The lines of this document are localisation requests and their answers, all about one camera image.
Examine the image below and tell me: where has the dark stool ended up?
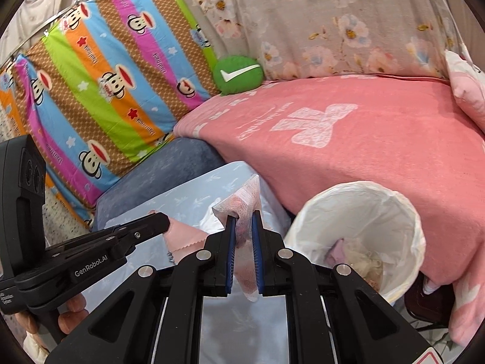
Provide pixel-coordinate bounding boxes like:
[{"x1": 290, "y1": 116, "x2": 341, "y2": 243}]
[{"x1": 403, "y1": 282, "x2": 455, "y2": 329}]

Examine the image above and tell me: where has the white pink pillow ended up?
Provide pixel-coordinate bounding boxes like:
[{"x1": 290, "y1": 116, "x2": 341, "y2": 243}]
[{"x1": 444, "y1": 49, "x2": 485, "y2": 133}]

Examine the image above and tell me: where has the white lined trash bin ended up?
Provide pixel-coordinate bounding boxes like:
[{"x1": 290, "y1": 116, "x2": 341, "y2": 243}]
[{"x1": 284, "y1": 181, "x2": 427, "y2": 304}]

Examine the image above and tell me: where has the pink blanket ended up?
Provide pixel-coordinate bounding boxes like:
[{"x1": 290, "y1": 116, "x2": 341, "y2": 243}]
[{"x1": 173, "y1": 76, "x2": 485, "y2": 347}]

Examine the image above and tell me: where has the blue grey cushion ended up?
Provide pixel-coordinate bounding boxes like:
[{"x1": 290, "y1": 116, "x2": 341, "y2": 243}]
[{"x1": 93, "y1": 136, "x2": 226, "y2": 232}]

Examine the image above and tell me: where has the colourful monkey print pillow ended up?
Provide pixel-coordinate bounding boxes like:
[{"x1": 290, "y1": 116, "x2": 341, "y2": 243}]
[{"x1": 0, "y1": 0, "x2": 222, "y2": 228}]

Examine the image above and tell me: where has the mauve satin cloth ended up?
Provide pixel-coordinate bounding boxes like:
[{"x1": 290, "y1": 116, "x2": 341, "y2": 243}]
[{"x1": 326, "y1": 238, "x2": 346, "y2": 264}]

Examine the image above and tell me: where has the pink white mesh packet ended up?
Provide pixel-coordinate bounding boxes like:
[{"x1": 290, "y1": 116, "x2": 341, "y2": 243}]
[{"x1": 212, "y1": 174, "x2": 262, "y2": 303}]

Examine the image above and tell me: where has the clear plastic bag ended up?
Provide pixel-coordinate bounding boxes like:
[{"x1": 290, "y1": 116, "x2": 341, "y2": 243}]
[{"x1": 197, "y1": 191, "x2": 293, "y2": 243}]

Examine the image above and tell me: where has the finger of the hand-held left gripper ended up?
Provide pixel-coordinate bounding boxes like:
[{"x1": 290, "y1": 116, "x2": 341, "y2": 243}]
[{"x1": 15, "y1": 212, "x2": 171, "y2": 300}]

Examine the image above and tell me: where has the person's left hand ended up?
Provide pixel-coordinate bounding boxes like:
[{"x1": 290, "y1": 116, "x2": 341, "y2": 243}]
[{"x1": 57, "y1": 295, "x2": 90, "y2": 335}]

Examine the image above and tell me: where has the green round cushion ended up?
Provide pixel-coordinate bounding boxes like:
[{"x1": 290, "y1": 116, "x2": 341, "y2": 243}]
[{"x1": 212, "y1": 56, "x2": 265, "y2": 95}]

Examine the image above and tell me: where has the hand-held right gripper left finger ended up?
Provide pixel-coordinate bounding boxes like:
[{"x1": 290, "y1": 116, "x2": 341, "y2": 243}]
[{"x1": 47, "y1": 214, "x2": 238, "y2": 364}]

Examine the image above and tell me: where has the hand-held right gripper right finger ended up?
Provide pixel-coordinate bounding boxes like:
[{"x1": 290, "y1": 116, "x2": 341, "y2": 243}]
[{"x1": 251, "y1": 210, "x2": 442, "y2": 364}]

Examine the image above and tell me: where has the beige tulle mesh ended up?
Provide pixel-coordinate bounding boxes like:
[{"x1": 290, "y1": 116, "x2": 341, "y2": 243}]
[{"x1": 343, "y1": 239, "x2": 385, "y2": 285}]

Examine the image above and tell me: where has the light blue printed tablecloth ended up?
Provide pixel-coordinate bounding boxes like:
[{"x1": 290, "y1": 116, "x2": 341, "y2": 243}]
[{"x1": 102, "y1": 161, "x2": 292, "y2": 364}]

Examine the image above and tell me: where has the pale pink cloth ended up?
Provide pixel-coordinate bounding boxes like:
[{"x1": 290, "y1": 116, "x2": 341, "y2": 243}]
[{"x1": 146, "y1": 208, "x2": 215, "y2": 259}]

